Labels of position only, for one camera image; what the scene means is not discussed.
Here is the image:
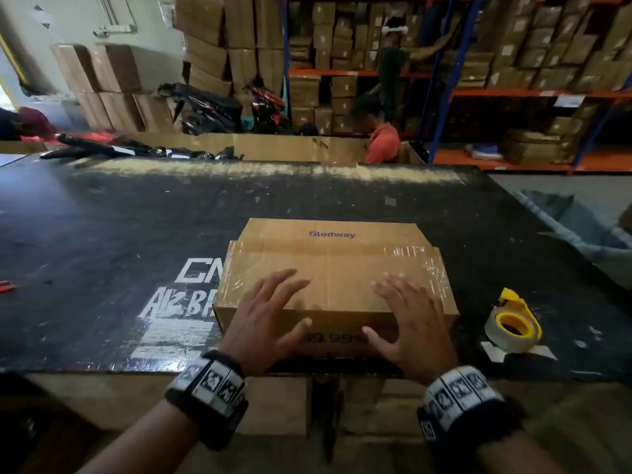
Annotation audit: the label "person's left hand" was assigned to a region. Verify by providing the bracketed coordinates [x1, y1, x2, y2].
[220, 269, 313, 378]

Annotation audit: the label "black wrist band with markers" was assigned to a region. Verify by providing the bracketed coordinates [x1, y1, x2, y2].
[417, 365, 525, 462]
[165, 350, 250, 451]

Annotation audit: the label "blue and white bundle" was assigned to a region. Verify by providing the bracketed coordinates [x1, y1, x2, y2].
[465, 142, 505, 161]

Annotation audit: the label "person's left forearm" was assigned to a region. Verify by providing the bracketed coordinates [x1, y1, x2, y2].
[74, 399, 208, 474]

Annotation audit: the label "long low cardboard partition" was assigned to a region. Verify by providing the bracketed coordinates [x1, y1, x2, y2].
[116, 132, 426, 166]

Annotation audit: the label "stack of large cardboard boxes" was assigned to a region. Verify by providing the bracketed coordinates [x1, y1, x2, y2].
[51, 42, 177, 134]

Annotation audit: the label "taped brown cardboard box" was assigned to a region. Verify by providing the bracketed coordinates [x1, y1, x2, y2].
[213, 218, 460, 359]

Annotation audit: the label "white tape scraps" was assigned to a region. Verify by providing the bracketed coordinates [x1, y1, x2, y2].
[480, 341, 558, 364]

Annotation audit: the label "pile of brown cardboard cartons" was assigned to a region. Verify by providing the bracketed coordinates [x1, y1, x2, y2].
[174, 0, 285, 101]

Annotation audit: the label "person's right hand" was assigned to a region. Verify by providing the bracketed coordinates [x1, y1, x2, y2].
[362, 273, 460, 386]

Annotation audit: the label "person's right forearm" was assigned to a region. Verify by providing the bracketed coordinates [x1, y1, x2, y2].
[475, 429, 568, 474]

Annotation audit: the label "brown cardboard panel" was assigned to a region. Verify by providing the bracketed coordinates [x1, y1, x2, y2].
[24, 373, 310, 438]

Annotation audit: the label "blue and orange storage rack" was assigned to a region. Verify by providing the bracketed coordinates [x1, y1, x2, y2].
[282, 0, 632, 174]

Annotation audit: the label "red and black motorbike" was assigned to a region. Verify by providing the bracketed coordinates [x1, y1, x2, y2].
[244, 75, 292, 136]

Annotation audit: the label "black plastic wrapped bundles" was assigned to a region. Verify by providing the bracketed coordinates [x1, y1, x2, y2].
[39, 134, 244, 162]

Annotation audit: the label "yellow tape dispenser with roll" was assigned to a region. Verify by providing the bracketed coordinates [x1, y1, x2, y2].
[484, 287, 544, 355]

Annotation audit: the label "blue-grey woven sack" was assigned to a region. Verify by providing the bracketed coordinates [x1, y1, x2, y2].
[513, 189, 632, 292]

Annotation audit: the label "rows of small cardboard boxes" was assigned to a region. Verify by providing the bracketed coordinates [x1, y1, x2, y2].
[289, 0, 632, 136]

